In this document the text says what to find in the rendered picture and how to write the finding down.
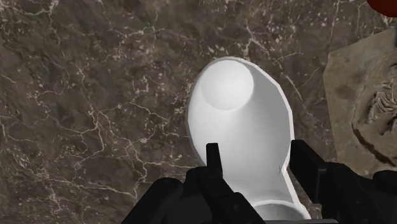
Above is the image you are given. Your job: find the white cup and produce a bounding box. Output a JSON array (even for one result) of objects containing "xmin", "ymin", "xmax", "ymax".
[{"xmin": 185, "ymin": 56, "xmax": 312, "ymax": 221}]

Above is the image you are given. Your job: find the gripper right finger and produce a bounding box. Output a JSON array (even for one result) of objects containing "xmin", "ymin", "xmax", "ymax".
[{"xmin": 289, "ymin": 139, "xmax": 397, "ymax": 224}]

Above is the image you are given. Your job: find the tan fossil stone slab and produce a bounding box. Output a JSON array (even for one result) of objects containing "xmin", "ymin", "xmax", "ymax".
[{"xmin": 323, "ymin": 25, "xmax": 397, "ymax": 178}]

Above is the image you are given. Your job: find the red round object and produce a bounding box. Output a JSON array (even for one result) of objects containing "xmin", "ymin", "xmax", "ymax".
[{"xmin": 366, "ymin": 0, "xmax": 397, "ymax": 18}]

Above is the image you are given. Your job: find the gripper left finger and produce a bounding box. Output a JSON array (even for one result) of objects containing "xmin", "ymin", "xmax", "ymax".
[{"xmin": 121, "ymin": 143, "xmax": 265, "ymax": 224}]

